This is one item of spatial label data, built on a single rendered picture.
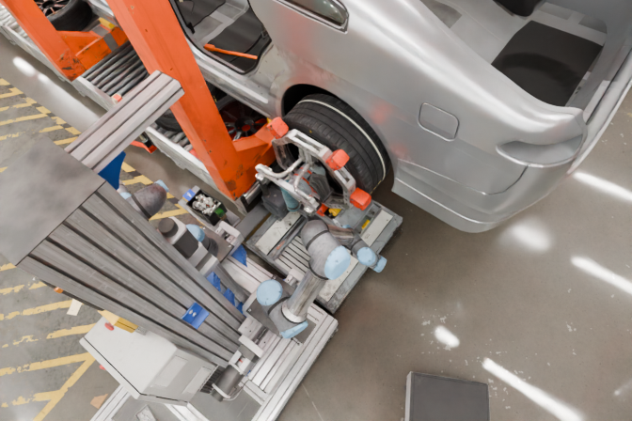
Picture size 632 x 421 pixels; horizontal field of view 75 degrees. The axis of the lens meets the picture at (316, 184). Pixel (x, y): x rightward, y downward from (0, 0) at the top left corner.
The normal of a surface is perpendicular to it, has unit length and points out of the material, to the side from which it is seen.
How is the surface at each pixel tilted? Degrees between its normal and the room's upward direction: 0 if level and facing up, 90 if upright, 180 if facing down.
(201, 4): 7
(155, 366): 0
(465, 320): 0
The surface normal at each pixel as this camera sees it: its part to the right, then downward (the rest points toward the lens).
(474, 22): 0.19, -0.29
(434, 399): -0.10, -0.51
